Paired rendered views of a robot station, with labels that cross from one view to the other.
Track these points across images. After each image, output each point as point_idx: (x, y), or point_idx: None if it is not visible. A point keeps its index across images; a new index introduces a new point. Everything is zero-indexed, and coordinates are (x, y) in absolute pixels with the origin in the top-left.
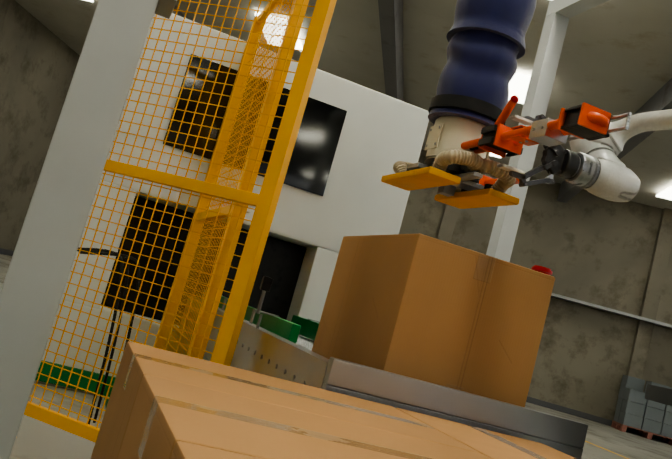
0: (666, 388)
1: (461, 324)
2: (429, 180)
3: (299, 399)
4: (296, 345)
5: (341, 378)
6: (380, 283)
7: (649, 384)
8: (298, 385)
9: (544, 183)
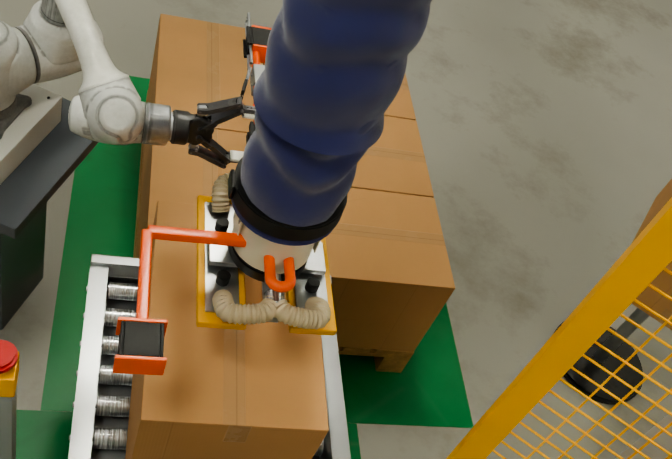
0: (45, 194)
1: None
2: None
3: (361, 216)
4: (333, 392)
5: None
6: None
7: (17, 226)
8: (351, 266)
9: (194, 155)
